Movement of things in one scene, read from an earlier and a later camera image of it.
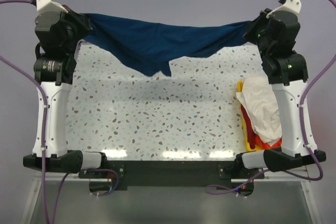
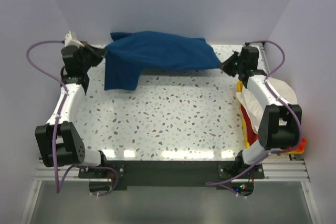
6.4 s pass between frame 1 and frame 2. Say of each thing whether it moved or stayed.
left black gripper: moved
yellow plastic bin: stayed
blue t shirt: moved
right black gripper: moved
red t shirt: stayed
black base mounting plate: stayed
